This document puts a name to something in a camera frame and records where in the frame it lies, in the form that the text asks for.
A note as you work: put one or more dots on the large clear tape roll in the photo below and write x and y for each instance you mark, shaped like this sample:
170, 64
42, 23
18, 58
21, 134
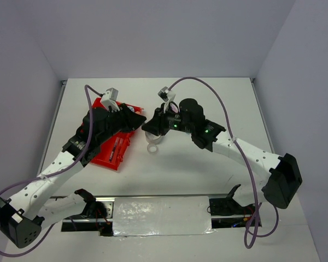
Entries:
153, 139

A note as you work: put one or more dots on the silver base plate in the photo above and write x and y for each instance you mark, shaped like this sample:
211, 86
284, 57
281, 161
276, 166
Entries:
161, 216

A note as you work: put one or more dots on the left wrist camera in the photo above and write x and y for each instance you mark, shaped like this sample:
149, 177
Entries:
108, 100

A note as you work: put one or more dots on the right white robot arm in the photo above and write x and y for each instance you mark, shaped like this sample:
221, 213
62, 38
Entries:
279, 176

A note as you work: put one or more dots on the pink highlighter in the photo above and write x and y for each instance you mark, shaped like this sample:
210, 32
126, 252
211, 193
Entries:
175, 108

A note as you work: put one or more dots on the small clear tape roll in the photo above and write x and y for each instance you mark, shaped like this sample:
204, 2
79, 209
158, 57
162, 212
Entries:
152, 149

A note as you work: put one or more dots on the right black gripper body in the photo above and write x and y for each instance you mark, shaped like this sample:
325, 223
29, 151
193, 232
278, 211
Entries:
169, 120

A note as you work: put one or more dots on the red pen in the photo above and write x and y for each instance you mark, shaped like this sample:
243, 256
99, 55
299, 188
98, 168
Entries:
113, 149

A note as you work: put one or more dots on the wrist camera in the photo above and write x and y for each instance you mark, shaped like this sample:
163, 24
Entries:
108, 100
167, 96

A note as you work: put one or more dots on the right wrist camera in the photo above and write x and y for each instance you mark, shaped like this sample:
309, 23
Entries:
167, 96

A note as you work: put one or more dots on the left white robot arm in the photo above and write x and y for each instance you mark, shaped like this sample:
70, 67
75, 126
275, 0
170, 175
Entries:
26, 213

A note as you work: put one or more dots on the red compartment organizer tray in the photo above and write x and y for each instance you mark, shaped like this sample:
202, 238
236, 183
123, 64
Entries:
100, 155

